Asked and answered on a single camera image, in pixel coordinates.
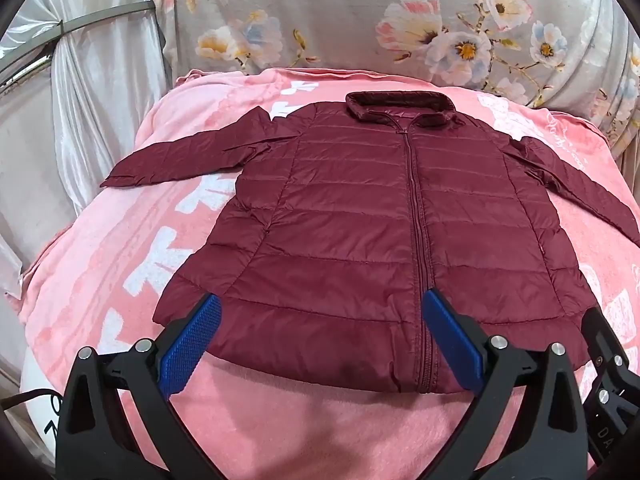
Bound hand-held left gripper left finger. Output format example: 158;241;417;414
55;292;223;480

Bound black cable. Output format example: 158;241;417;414
0;386;58;411

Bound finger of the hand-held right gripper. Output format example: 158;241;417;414
581;305;640;413

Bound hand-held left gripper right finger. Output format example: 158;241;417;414
422;287;597;480

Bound grey floral bed sheet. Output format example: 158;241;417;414
152;0;640;161

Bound maroon puffer jacket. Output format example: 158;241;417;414
100;91;640;395

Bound white printed cushion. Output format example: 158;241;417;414
20;347;68;463

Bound pink printed blanket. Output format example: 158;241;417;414
17;66;640;480

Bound white satin curtain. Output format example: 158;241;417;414
0;0;173;311

